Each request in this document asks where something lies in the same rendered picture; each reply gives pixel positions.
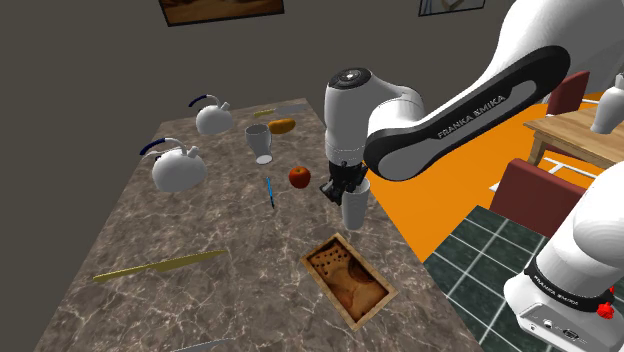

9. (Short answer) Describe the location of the tall white cup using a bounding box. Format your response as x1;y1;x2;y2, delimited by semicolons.
340;177;372;232

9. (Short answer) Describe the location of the red apple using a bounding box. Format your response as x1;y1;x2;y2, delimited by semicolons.
288;166;312;190

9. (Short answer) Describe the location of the orange bread loaf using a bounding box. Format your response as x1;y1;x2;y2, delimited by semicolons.
267;118;298;136

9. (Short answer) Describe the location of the white goblet cup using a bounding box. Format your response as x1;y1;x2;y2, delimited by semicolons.
244;123;274;166

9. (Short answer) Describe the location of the brown wooden tray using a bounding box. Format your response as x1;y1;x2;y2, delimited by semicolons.
300;232;399;332

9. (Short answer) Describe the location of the dark red chair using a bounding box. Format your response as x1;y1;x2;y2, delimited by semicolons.
489;157;587;239
545;69;592;117

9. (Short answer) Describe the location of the long olive yellow knife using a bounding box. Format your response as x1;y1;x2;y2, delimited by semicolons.
91;249;229;284

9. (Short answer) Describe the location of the grey knife blade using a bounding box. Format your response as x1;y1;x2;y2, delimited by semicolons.
169;338;236;352

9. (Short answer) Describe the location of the light wooden dining table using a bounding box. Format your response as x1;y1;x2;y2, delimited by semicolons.
522;104;624;170

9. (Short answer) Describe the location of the white vase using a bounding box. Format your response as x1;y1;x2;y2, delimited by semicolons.
590;72;624;136

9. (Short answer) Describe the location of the yellow handled grey knife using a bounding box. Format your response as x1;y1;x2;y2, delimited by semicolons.
252;102;310;119

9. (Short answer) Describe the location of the small white kettle blue handle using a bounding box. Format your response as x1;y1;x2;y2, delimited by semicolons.
187;93;235;136

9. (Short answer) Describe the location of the large white kettle blue handle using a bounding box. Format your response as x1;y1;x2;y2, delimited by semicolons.
138;137;208;194

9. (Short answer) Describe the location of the pale wall picture dark frame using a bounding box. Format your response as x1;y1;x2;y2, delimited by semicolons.
417;0;488;18

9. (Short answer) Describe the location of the brown wall picture dark frame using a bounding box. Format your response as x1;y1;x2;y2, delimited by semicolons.
158;0;286;28

